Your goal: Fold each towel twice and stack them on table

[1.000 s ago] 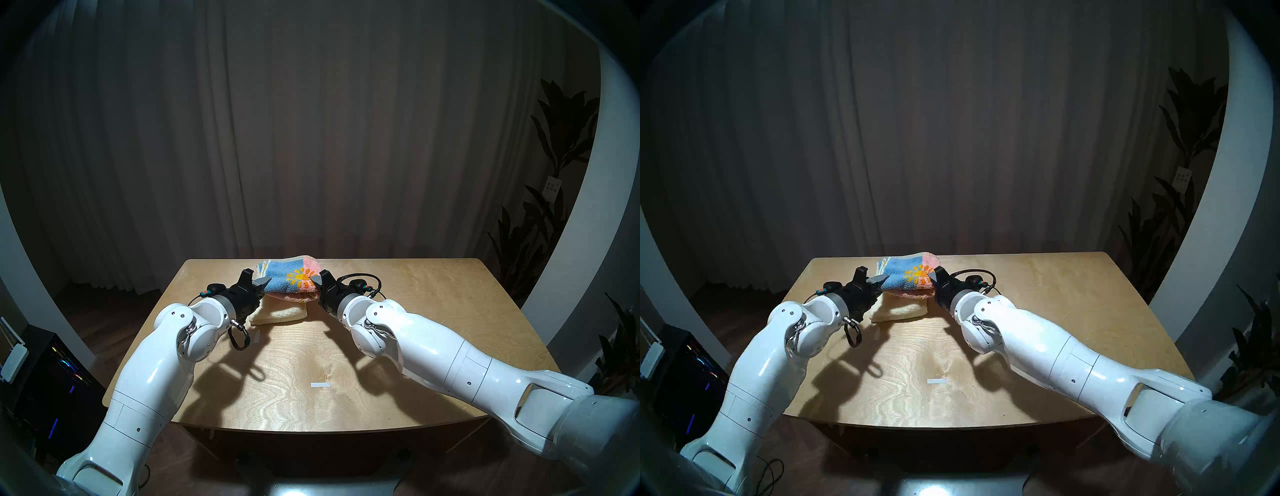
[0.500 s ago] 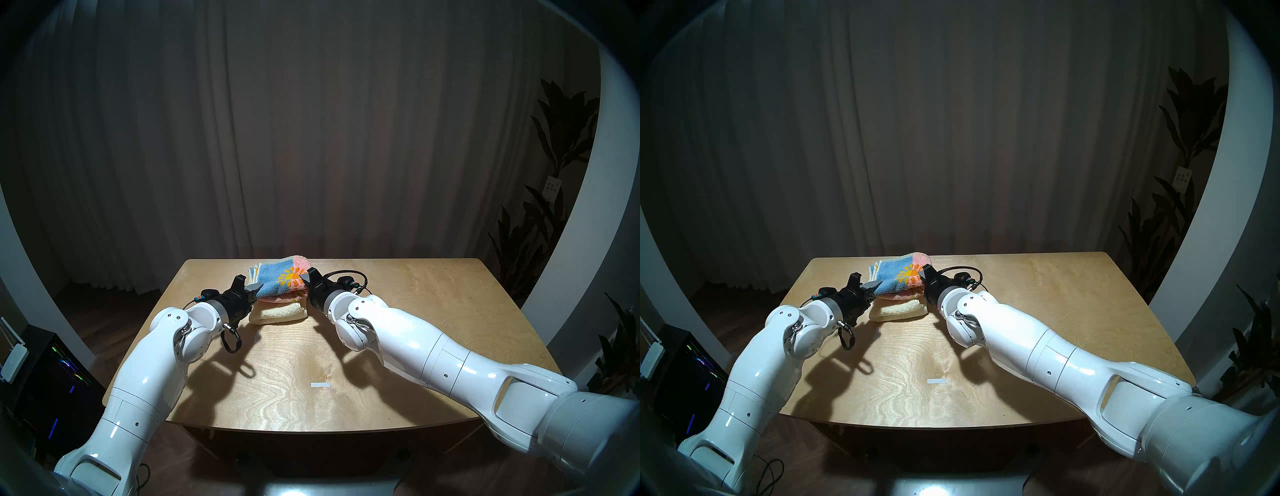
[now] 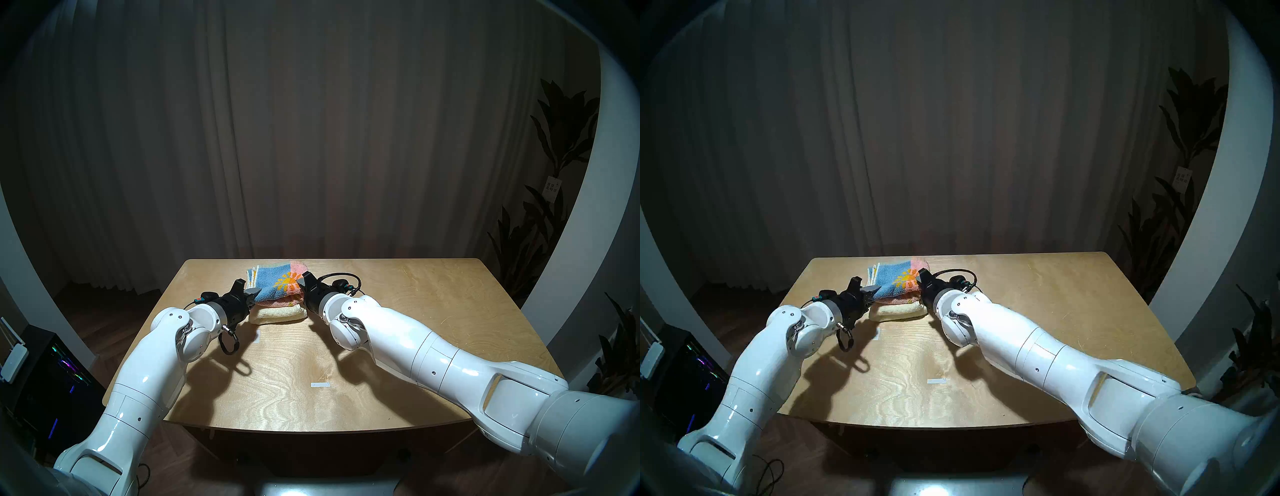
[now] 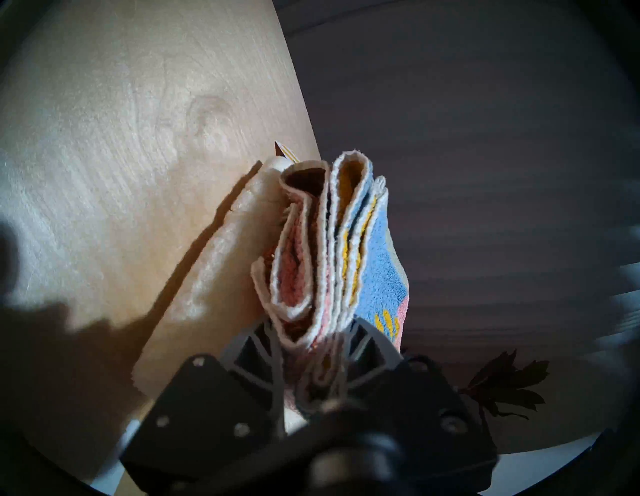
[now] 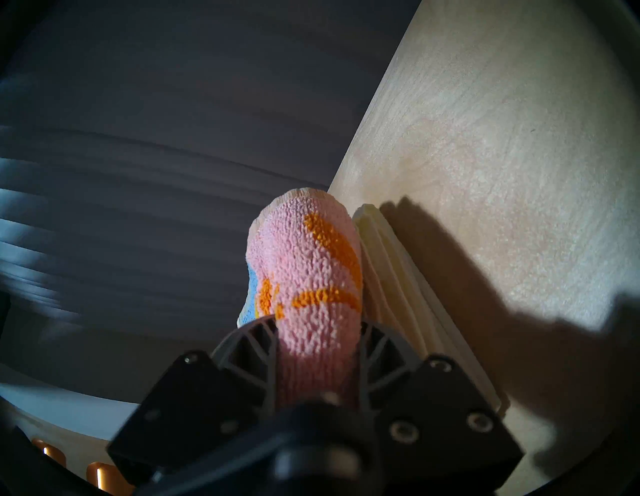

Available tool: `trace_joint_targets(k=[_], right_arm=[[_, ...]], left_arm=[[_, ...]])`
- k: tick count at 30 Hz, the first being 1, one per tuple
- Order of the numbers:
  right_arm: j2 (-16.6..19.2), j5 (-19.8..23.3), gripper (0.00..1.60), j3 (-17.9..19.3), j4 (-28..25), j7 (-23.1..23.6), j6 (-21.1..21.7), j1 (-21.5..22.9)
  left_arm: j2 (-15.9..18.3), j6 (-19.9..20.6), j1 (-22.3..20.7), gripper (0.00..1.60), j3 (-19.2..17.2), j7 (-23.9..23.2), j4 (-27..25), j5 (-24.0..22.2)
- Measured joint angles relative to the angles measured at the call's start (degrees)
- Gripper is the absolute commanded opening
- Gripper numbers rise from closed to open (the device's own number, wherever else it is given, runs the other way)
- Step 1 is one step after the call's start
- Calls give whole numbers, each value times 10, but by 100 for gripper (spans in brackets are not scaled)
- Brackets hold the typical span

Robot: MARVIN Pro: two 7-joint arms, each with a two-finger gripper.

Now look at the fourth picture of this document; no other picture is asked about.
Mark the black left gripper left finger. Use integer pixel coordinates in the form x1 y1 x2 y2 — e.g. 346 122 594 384
120 320 287 496

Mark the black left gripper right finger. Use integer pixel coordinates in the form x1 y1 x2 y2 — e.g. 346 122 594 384
300 317 498 496

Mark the cream terry towel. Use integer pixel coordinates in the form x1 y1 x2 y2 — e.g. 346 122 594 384
132 141 301 401

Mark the pink blue sun-print towel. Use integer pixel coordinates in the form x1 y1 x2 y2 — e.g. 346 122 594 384
251 149 411 416

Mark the tall dark leafy plant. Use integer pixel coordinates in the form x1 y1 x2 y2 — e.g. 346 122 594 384
460 349 551 421

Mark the grey pleated curtain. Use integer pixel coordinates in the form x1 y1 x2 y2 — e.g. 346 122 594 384
272 0 640 451

